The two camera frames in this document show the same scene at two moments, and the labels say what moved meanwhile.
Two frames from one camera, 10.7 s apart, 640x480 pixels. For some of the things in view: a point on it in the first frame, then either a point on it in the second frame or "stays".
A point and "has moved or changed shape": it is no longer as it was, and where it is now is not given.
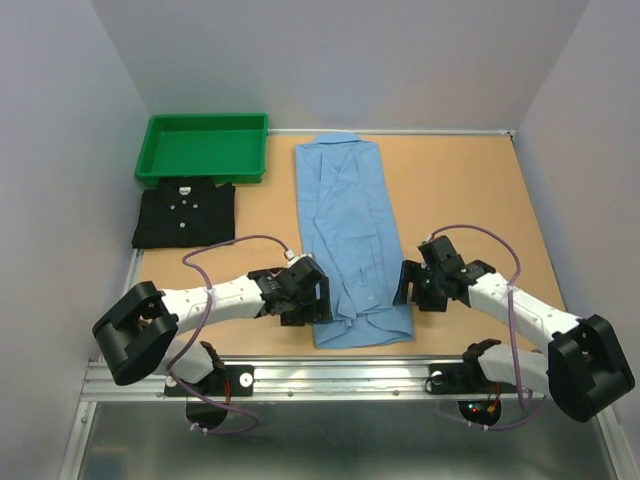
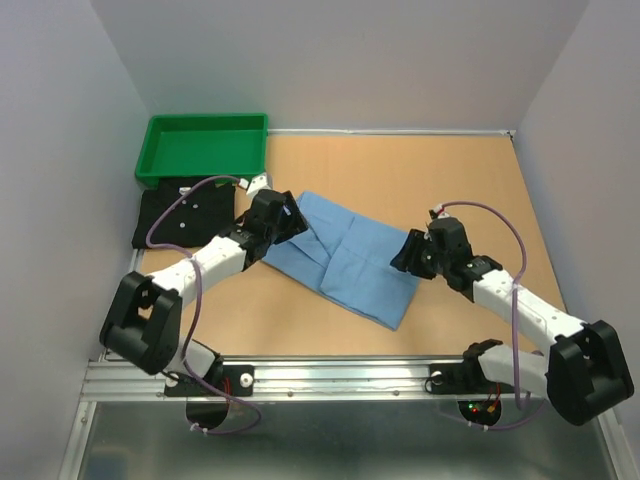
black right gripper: (411, 272) → (407, 258)
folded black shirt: (181, 212) stays
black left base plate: (224, 381) stays
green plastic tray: (229, 148) stays
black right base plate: (467, 378) stays
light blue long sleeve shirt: (352, 223) has moved or changed shape
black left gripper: (318, 309) → (300, 225)
